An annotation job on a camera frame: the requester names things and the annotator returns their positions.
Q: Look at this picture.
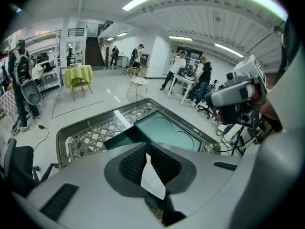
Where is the black power adapter cable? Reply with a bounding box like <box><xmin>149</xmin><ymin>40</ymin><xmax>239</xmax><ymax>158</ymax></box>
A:
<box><xmin>33</xmin><ymin>124</ymin><xmax>50</xmax><ymax>150</ymax></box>

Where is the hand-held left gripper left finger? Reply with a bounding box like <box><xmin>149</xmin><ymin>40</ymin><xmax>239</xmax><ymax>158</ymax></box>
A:
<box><xmin>24</xmin><ymin>141</ymin><xmax>165</xmax><ymax>229</ymax></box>

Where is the grey backpack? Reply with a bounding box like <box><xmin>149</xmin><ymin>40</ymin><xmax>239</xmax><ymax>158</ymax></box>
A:
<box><xmin>13</xmin><ymin>50</ymin><xmax>33</xmax><ymax>85</ymax></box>

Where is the checkered cloth covered table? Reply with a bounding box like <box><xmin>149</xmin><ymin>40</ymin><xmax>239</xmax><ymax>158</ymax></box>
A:
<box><xmin>0</xmin><ymin>89</ymin><xmax>17</xmax><ymax>119</ymax></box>

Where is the wicker glass-top table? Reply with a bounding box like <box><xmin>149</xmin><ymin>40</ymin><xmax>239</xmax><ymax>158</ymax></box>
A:
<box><xmin>56</xmin><ymin>98</ymin><xmax>221</xmax><ymax>170</ymax></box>

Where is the white pillar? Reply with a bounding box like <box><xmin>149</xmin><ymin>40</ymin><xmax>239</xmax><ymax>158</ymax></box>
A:
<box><xmin>59</xmin><ymin>17</ymin><xmax>79</xmax><ymax>68</ymax></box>

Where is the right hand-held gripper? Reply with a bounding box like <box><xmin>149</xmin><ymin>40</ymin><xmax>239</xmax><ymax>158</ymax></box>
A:
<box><xmin>204</xmin><ymin>54</ymin><xmax>267</xmax><ymax>129</ymax></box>

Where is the teal and black box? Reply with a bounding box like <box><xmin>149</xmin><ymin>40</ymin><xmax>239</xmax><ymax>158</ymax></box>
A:
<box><xmin>103</xmin><ymin>110</ymin><xmax>203</xmax><ymax>152</ymax></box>

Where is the grey round hanging pad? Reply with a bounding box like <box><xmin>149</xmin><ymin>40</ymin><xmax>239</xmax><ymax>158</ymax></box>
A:
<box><xmin>20</xmin><ymin>78</ymin><xmax>42</xmax><ymax>105</ymax></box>

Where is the white work table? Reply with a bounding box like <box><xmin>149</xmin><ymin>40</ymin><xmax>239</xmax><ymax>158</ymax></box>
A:
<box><xmin>166</xmin><ymin>73</ymin><xmax>200</xmax><ymax>105</ymax></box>

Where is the dark staircase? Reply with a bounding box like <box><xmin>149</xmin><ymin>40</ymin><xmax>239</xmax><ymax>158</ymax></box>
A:
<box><xmin>84</xmin><ymin>36</ymin><xmax>105</xmax><ymax>66</ymax></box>

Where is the wire chair with floral cushion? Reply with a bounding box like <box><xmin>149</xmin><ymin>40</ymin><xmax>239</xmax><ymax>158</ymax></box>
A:
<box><xmin>126</xmin><ymin>66</ymin><xmax>150</xmax><ymax>102</ymax></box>

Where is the black mezzanine railing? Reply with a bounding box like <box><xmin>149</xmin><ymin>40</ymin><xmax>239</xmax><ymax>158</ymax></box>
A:
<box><xmin>67</xmin><ymin>28</ymin><xmax>85</xmax><ymax>38</ymax></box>

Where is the grey equipment pile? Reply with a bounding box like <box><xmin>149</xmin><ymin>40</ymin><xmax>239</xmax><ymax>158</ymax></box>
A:
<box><xmin>10</xmin><ymin>118</ymin><xmax>22</xmax><ymax>136</ymax></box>

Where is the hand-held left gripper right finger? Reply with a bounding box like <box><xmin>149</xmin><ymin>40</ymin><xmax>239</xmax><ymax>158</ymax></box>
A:
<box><xmin>150</xmin><ymin>141</ymin><xmax>242</xmax><ymax>229</ymax></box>

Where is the person's right forearm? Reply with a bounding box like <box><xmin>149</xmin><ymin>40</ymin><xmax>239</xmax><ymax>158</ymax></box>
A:
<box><xmin>261</xmin><ymin>96</ymin><xmax>284</xmax><ymax>133</ymax></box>

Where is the person's head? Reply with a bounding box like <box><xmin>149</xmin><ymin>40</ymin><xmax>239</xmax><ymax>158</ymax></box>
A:
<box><xmin>273</xmin><ymin>24</ymin><xmax>285</xmax><ymax>36</ymax></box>

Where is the black office chair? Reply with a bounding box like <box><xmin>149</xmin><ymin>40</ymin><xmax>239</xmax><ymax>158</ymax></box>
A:
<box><xmin>0</xmin><ymin>137</ymin><xmax>59</xmax><ymax>198</ymax></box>

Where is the yellow-green cloth covered table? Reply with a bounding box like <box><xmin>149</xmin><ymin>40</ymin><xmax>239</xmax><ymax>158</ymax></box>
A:
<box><xmin>64</xmin><ymin>64</ymin><xmax>94</xmax><ymax>100</ymax></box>

